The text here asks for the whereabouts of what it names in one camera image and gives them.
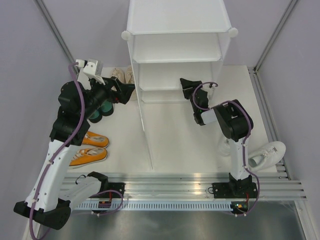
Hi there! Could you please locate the green pointed shoe left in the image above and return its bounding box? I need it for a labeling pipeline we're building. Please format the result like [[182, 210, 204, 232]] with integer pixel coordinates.
[[88, 109, 103, 124]]

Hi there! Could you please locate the orange sneaker lower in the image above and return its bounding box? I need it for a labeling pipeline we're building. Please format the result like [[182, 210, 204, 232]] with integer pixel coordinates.
[[69, 147, 108, 168]]

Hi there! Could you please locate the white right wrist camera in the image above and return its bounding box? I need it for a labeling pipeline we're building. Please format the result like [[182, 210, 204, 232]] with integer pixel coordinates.
[[208, 83, 217, 100]]

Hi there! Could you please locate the orange sneaker upper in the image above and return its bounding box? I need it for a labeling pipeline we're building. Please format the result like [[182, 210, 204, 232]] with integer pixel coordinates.
[[82, 131, 110, 148]]

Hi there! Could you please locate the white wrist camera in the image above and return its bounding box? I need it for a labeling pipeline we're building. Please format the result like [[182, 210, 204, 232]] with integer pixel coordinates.
[[208, 83, 217, 100], [75, 58, 105, 85]]

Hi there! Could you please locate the green pointed shoe right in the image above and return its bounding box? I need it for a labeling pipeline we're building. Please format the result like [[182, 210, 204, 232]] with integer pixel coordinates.
[[100, 101, 114, 117]]

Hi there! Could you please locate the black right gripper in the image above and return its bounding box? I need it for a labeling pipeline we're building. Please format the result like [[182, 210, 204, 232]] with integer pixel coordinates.
[[180, 77, 203, 113]]

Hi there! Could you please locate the white sneaker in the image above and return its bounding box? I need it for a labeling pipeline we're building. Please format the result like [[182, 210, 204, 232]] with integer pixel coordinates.
[[218, 137, 231, 157], [248, 141, 286, 172]]

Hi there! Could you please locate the white slotted cable duct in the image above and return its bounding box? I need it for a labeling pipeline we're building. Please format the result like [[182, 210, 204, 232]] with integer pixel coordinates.
[[75, 200, 233, 212]]

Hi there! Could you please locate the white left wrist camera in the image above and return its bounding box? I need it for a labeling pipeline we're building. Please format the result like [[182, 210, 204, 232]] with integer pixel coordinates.
[[75, 58, 105, 85]]

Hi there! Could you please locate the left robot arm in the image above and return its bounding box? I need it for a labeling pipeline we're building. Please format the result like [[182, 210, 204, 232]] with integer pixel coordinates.
[[13, 77, 135, 230]]

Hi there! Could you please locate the beige sneaker left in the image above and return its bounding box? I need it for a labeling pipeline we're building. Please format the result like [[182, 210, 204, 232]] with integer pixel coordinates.
[[110, 67, 126, 83]]

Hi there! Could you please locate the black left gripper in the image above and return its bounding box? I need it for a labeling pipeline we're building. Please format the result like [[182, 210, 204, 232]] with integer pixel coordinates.
[[79, 73, 136, 119]]

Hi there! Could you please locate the white plastic shoe cabinet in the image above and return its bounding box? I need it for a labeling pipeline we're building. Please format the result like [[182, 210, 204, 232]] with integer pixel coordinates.
[[121, 0, 238, 104]]

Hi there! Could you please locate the beige sneaker right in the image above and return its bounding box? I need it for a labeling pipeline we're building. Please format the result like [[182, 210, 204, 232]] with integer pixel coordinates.
[[125, 66, 137, 101]]

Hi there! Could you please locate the orange sneaker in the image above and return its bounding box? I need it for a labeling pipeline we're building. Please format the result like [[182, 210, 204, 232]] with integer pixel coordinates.
[[82, 131, 110, 148], [69, 147, 108, 168]]

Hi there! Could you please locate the right aluminium frame post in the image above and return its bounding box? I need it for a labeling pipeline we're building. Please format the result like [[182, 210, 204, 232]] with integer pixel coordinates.
[[253, 0, 300, 73]]

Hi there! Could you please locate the aluminium frame post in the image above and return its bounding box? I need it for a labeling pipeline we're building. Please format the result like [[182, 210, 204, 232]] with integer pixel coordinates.
[[253, 0, 300, 73], [33, 0, 76, 63]]

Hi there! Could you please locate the green pointed shoe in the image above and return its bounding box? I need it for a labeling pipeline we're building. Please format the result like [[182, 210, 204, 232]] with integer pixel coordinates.
[[88, 109, 103, 124], [100, 101, 114, 117]]

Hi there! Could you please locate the beige sneaker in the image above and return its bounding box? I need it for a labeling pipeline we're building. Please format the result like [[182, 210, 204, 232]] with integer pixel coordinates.
[[125, 66, 137, 101], [110, 67, 126, 83]]

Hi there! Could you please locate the clear cabinet door panel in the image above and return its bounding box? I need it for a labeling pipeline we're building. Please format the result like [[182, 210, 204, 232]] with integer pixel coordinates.
[[132, 62, 154, 171]]

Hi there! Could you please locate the aluminium mounting rail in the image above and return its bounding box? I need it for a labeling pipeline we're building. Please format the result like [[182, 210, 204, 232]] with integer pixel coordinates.
[[59, 172, 308, 201]]

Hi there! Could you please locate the left aluminium frame post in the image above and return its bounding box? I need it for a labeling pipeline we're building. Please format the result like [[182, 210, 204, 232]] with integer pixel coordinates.
[[33, 0, 76, 63]]

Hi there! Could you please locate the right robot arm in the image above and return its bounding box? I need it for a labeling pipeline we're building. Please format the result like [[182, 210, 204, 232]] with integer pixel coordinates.
[[179, 78, 260, 199]]

